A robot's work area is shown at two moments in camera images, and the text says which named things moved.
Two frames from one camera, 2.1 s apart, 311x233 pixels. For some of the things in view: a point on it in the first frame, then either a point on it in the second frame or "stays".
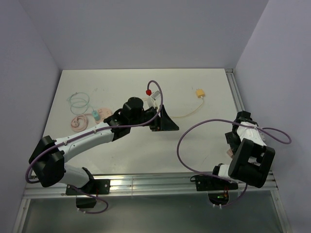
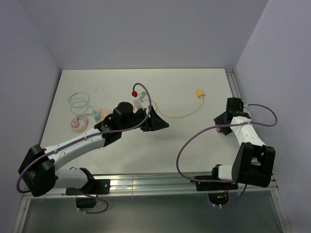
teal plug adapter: (95, 114) stays
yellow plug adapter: (200, 92) stays
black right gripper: (230, 140) -> (219, 119)
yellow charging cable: (186, 115) stays
